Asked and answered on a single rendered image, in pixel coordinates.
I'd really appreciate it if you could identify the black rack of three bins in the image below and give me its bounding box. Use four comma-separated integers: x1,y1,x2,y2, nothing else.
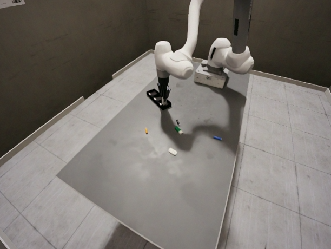
147,88,171,110

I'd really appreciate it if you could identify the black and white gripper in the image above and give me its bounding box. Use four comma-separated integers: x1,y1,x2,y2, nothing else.
157,77,171,105

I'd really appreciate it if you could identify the white domino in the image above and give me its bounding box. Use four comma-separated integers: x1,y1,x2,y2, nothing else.
168,148,177,155

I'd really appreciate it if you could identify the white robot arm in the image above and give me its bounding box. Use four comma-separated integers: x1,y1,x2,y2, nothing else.
155,0,254,80

